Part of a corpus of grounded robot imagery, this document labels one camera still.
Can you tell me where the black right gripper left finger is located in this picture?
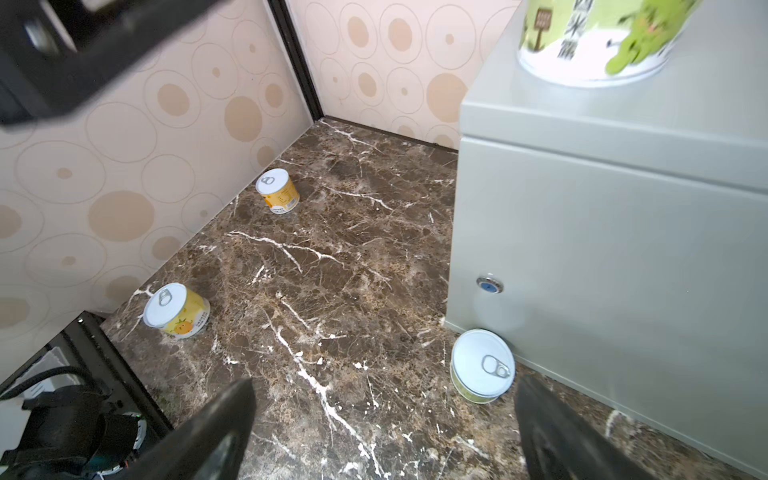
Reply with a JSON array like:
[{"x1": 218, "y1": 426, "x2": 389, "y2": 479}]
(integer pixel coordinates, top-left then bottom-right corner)
[{"x1": 116, "y1": 378, "x2": 257, "y2": 479}]

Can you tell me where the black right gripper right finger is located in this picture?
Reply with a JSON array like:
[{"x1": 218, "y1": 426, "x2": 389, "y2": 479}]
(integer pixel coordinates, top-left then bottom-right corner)
[{"x1": 515, "y1": 375, "x2": 652, "y2": 479}]

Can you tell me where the yellow green label can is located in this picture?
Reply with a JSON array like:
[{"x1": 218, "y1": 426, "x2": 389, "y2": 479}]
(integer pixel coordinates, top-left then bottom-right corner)
[{"x1": 142, "y1": 283, "x2": 211, "y2": 339}]

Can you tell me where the light green label can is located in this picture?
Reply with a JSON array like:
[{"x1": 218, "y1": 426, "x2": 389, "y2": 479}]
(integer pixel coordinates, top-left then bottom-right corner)
[{"x1": 518, "y1": 0, "x2": 699, "y2": 88}]

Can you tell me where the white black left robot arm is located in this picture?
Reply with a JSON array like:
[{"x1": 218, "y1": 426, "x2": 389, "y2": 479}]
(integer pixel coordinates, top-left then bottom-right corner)
[{"x1": 1, "y1": 0, "x2": 214, "y2": 127}]

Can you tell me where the grey metal cabinet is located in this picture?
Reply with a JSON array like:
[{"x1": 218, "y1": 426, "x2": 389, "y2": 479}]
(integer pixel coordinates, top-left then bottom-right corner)
[{"x1": 446, "y1": 1, "x2": 767, "y2": 478}]

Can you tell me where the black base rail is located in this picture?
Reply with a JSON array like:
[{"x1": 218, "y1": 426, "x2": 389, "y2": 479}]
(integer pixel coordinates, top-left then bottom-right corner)
[{"x1": 1, "y1": 312, "x2": 173, "y2": 479}]

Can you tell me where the black frame post left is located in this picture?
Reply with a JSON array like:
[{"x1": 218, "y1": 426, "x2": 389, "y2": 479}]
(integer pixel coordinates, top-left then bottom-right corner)
[{"x1": 267, "y1": 0, "x2": 324, "y2": 121}]

